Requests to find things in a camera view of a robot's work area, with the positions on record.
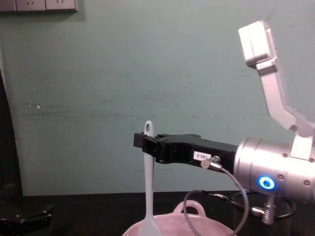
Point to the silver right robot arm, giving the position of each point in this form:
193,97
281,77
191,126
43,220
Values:
261,162

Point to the pale blue silicone spatula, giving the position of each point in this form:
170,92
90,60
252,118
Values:
148,186

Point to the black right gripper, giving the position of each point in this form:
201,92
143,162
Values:
182,151

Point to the black side screen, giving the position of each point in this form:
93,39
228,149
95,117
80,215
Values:
8,147

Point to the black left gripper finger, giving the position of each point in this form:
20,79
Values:
37,213

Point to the grey wall socket plate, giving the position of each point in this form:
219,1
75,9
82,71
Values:
30,5
7,5
61,5

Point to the black table cloth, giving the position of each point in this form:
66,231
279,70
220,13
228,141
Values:
98,214

